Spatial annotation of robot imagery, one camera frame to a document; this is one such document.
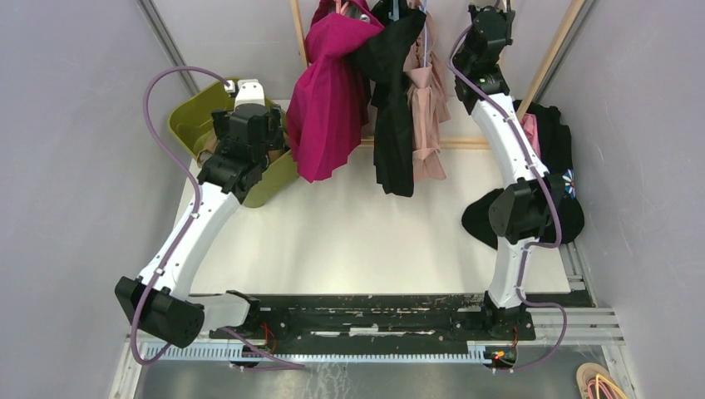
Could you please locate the brown skirt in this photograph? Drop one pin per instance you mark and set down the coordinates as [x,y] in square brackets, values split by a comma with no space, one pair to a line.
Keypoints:
[212,141]

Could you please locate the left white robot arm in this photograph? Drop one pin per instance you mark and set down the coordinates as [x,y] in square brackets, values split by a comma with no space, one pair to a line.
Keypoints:
[159,300]

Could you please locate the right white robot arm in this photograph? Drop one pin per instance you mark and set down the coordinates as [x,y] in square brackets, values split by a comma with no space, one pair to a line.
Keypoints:
[525,215]

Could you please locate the magenta skirt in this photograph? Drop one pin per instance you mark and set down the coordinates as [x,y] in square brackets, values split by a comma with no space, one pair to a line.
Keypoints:
[328,108]

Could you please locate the light blue hanger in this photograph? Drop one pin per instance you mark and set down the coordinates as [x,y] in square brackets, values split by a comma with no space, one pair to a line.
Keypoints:
[419,50]

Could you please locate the pink hanger hook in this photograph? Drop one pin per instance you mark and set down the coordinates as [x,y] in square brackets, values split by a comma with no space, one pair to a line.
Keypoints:
[341,6]

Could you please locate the light pink hanging dress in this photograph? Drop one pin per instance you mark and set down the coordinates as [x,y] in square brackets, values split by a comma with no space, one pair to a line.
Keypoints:
[428,99]

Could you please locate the black hanging garment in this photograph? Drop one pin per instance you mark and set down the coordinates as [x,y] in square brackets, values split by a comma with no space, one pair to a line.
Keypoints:
[381,59]

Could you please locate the olive green plastic basket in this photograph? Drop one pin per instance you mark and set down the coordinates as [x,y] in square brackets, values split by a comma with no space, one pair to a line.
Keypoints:
[275,176]

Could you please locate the pink cloth on pile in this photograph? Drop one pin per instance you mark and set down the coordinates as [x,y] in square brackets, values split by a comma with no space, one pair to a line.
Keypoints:
[530,127]

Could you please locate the black garment pile with flower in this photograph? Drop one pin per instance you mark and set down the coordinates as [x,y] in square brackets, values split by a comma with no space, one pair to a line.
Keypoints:
[556,154]

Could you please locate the hangers bundle in corner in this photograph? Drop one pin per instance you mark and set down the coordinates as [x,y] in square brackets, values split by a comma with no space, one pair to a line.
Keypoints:
[594,381]

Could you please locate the wooden clothes rack frame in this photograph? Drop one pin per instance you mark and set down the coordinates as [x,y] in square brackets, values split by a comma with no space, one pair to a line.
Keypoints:
[574,16]

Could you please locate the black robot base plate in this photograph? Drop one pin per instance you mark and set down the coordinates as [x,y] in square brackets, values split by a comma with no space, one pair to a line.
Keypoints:
[379,324]

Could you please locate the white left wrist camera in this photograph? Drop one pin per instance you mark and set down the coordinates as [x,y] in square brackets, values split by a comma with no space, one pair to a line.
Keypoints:
[249,91]

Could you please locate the grey wall conduit strip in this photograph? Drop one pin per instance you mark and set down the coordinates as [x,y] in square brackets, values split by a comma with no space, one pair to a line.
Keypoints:
[167,42]

